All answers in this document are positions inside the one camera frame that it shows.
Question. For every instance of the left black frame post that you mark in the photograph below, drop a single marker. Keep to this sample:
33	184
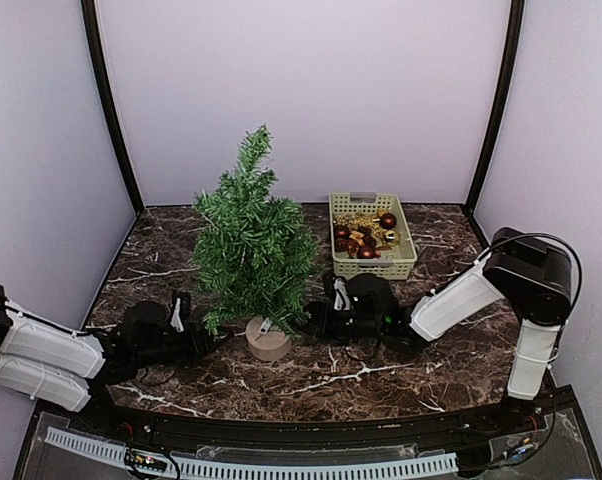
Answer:
105	93

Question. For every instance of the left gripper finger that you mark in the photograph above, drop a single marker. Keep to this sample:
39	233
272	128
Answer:
221	334
215	344

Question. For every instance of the red bauble ornament left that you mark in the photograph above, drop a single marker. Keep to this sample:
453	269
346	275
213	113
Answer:
341	231

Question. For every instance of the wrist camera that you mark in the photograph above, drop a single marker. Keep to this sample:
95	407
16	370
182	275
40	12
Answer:
180	310
335	289

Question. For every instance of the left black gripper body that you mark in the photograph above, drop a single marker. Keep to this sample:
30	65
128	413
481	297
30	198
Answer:
163	354

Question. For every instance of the small green christmas tree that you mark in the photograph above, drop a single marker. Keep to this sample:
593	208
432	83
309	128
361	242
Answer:
255	253

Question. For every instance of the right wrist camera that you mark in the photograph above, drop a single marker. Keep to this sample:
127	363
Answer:
335	289

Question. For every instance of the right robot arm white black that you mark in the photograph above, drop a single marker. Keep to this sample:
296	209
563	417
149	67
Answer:
537	274

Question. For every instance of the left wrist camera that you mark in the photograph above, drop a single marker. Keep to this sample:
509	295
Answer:
180	310

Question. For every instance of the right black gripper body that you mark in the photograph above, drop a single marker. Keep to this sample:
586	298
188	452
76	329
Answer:
343	330

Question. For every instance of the red bauble ornament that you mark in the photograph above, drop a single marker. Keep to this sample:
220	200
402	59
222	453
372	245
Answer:
341	231
366	251
388	221

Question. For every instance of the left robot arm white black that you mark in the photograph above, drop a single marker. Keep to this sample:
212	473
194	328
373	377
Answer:
45	360

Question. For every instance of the round wooden tree base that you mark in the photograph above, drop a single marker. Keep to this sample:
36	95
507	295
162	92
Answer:
265	342

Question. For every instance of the gold bell ornament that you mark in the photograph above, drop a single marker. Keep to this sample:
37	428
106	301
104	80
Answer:
390	237

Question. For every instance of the black frame post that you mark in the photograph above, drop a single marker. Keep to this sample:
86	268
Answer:
507	66
105	93

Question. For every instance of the green plastic basket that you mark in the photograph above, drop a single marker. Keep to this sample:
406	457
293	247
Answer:
364	209

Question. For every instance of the black front rail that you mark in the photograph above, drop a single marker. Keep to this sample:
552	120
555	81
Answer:
463	429

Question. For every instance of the red bauble ornament back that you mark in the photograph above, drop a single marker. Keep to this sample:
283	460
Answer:
388	221

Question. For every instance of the red bauble ornament front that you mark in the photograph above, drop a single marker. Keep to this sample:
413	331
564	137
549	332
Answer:
366	251

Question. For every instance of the brown pinecone ornament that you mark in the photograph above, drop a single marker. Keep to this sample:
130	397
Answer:
365	230

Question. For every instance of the white slotted cable duct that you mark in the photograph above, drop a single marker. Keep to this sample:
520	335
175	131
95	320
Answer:
226	463

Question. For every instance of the right black frame post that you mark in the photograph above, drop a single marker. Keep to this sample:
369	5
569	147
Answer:
507	66

